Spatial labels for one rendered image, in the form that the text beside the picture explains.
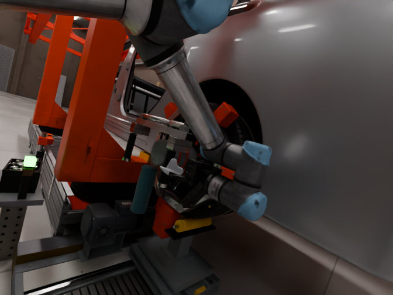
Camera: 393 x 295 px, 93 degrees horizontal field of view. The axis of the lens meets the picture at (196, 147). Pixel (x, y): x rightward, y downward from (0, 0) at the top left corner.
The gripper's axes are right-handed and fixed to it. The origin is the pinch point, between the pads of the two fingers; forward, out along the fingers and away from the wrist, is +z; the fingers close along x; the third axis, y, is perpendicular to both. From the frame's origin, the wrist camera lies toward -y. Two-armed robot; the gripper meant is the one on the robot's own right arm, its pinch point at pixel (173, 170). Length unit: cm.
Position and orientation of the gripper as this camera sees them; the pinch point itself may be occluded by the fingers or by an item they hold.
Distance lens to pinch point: 72.3
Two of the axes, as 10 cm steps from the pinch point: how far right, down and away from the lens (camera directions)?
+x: -6.8, -1.5, -7.2
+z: -6.7, -2.5, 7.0
